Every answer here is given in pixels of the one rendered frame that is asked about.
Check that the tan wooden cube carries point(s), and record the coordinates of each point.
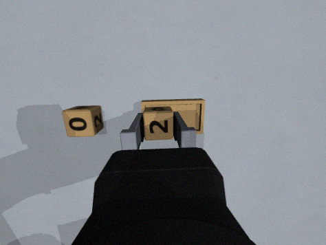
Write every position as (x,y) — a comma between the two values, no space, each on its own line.
(83,121)
(158,123)

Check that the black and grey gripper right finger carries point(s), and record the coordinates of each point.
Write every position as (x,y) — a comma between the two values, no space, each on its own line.
(185,136)

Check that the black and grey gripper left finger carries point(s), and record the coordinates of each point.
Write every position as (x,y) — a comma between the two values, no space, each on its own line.
(131,138)

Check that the tan shallow rectangular tray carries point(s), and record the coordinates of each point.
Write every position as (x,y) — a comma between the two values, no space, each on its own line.
(191,110)

